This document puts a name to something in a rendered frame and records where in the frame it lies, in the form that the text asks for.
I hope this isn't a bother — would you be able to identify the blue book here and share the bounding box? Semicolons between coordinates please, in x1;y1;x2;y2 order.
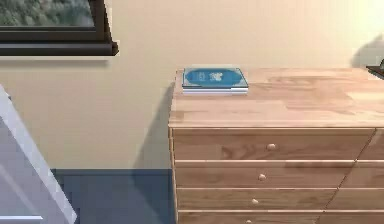
181;67;250;96

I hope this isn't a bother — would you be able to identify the light wooden chest of drawers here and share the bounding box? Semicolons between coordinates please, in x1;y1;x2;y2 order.
168;67;384;224

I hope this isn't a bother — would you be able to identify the dark framed window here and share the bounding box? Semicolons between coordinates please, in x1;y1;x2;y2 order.
0;0;120;57

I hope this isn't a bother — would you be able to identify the dark object on chest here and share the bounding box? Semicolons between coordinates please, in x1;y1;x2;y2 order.
365;57;384;80

